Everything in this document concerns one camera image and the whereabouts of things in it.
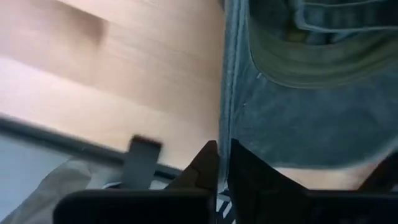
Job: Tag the black aluminium table frame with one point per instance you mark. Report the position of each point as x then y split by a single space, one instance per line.
62 143

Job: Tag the grey metal bracket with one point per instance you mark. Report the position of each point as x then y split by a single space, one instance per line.
140 165

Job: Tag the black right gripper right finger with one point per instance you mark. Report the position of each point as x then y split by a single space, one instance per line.
264 199

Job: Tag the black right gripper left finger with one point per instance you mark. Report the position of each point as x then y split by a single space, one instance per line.
140 208

